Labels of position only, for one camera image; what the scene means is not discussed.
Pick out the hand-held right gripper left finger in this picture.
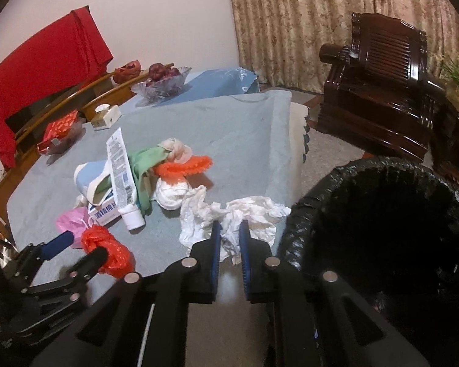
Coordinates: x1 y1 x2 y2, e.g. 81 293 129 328
28 222 222 367

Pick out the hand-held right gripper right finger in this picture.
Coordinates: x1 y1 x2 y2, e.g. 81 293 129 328
238 220 431 367

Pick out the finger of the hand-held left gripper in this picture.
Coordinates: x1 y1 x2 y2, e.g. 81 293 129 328
2 231 76 280
23 247 110 303

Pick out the red plastic wrapper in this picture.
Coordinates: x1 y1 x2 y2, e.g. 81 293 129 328
80 225 134 280

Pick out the pink plastic bag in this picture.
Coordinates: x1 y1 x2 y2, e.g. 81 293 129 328
55 206 92 249

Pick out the large white tissue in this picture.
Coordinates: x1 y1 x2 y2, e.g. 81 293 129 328
179 185 291 266

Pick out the small balled white tissue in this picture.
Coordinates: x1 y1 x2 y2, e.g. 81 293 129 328
155 176 192 211

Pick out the white toothpaste tube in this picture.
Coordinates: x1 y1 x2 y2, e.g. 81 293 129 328
106 127 145 231

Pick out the bin with black liner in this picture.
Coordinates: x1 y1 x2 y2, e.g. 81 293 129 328
277 157 459 367

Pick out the white box with blue print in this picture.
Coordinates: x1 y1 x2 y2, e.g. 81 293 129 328
87 199 122 227

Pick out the light wooden chair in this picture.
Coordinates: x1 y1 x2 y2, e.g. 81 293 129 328
0 147 43 245
4 6 115 150
81 62 175 122

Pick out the orange fringed piece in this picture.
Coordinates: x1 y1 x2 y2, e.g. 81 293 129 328
152 155 214 180

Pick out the beige knotted cloth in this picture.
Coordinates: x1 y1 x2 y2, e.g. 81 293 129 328
158 138 194 165

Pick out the grey-blue tablecloth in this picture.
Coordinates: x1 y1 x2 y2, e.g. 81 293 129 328
6 90 303 287

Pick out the red packet in clear tray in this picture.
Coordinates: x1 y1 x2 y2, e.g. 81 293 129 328
37 109 85 156

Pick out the blue plastic sheet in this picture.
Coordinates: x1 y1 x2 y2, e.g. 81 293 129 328
136 67 261 115

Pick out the clear glass fruit bowl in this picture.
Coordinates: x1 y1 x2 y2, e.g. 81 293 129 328
131 66 192 102

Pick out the red cloth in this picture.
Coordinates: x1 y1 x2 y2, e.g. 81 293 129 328
0 8 114 169

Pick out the red crumpled bag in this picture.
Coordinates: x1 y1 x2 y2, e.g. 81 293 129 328
114 59 142 83

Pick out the dark wooden armchair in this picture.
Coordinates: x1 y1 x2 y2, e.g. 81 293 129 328
315 12 448 161

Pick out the beige patterned curtain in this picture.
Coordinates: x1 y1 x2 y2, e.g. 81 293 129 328
226 0 459 94

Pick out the dark wooden side table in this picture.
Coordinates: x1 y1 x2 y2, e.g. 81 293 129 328
434 99 459 195

